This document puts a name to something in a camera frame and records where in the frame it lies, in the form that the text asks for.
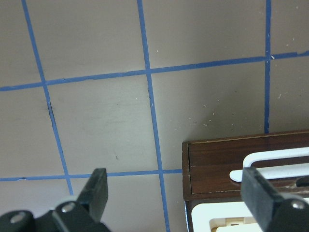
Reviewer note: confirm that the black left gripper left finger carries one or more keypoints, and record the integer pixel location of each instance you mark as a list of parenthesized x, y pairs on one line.
[(94, 194)]

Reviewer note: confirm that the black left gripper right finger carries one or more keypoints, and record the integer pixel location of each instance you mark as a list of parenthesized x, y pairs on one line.
[(260, 197)]

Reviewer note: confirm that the light wooden drawer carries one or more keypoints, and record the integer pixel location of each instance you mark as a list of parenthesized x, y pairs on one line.
[(212, 166)]

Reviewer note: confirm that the white plastic tray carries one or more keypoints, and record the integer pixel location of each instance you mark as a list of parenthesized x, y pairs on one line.
[(291, 216)]

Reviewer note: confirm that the dark wooden cabinet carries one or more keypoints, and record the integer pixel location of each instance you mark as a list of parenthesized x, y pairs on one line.
[(186, 174)]

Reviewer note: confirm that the white drawer handle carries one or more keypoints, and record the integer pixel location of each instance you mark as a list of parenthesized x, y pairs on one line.
[(275, 171)]

